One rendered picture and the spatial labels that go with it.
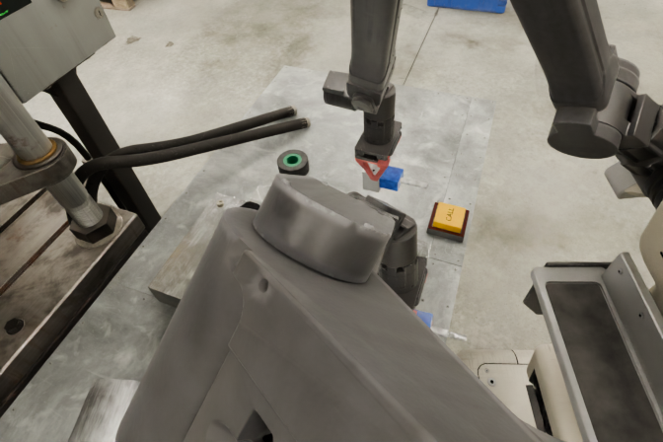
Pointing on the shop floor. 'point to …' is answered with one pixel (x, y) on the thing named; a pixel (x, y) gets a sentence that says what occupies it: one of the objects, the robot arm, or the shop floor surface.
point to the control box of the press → (61, 53)
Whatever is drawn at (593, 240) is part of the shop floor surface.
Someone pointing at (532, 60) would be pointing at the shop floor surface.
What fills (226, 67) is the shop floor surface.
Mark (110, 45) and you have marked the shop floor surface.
